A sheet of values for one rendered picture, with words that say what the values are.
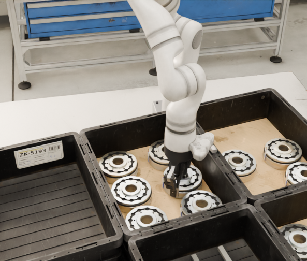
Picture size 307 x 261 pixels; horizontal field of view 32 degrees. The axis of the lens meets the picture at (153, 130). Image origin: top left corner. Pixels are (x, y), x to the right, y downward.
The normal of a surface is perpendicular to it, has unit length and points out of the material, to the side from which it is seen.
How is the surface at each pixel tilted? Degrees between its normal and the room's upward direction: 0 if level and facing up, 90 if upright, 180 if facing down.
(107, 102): 0
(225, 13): 90
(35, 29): 90
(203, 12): 90
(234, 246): 0
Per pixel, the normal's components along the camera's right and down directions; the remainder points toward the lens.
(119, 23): 0.20, 0.60
